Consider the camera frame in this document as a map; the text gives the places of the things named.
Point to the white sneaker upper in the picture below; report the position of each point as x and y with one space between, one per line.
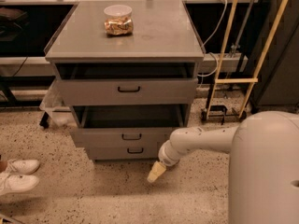
23 167

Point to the clear jar of snacks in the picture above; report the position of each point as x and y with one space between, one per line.
118 20

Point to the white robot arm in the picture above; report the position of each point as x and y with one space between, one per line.
263 166

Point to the grey bottom drawer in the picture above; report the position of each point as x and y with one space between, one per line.
121 153

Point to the white sneaker lower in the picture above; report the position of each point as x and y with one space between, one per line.
10 183

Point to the grey drawer cabinet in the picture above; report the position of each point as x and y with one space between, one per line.
163 44

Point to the dark grey cabinet right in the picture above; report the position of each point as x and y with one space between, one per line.
278 86

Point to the clear plastic bin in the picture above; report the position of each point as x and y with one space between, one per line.
53 105

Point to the white sneaker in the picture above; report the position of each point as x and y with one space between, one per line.
10 183
23 167

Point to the grey top drawer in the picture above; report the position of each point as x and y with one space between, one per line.
127 91

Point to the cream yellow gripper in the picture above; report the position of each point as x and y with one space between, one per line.
169 159

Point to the grey drawer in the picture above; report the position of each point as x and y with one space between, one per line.
127 91
127 125
121 153

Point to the yellow wooden frame cart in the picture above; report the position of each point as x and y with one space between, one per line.
250 81

